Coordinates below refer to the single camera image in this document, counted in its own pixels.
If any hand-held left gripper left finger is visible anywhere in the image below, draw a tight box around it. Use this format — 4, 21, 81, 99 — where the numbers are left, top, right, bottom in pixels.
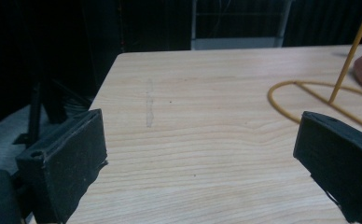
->
15, 108, 109, 224

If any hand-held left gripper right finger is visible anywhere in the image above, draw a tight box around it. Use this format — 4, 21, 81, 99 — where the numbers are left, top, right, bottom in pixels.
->
292, 110, 362, 224

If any black stand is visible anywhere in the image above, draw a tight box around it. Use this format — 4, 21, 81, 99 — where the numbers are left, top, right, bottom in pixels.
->
12, 78, 93, 147

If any yellow wire stand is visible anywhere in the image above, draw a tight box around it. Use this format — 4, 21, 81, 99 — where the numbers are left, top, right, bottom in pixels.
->
267, 0, 362, 136

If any grey metal frame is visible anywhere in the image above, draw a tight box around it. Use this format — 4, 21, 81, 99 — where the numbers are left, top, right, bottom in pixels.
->
190, 0, 294, 51

